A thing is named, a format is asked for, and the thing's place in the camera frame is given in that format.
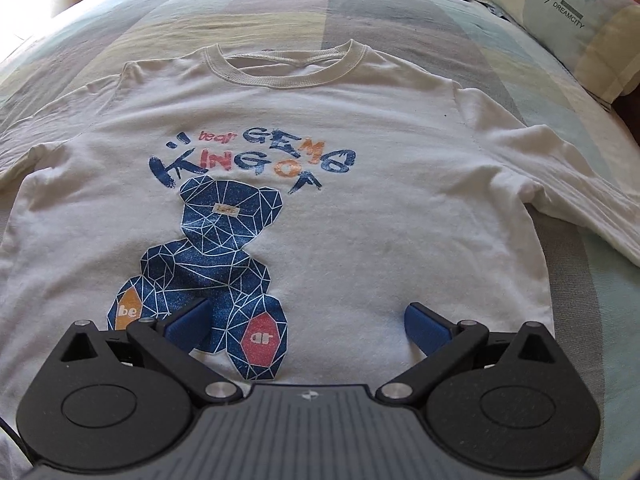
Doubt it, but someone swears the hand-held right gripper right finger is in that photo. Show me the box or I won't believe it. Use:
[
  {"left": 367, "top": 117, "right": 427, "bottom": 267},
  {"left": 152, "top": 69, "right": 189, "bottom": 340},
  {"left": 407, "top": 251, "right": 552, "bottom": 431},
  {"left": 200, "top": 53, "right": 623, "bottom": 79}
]
[{"left": 375, "top": 302, "right": 558, "bottom": 406}]

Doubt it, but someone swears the white long-sleeve shirt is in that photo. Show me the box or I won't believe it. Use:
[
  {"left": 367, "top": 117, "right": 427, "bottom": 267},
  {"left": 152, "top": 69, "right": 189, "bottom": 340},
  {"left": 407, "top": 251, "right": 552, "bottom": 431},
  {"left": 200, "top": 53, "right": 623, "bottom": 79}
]
[{"left": 0, "top": 39, "right": 640, "bottom": 466}]

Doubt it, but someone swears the large pastel printed pillow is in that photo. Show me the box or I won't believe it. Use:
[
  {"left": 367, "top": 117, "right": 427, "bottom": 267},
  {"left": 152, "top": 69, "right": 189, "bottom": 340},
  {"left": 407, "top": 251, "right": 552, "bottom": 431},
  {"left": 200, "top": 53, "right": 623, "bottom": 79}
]
[{"left": 472, "top": 0, "right": 640, "bottom": 107}]

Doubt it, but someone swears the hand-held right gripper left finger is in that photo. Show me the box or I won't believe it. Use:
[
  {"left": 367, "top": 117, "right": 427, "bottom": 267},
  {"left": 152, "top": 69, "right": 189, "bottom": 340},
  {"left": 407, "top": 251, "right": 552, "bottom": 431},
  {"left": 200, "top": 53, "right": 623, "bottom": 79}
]
[{"left": 59, "top": 299, "right": 242, "bottom": 406}]

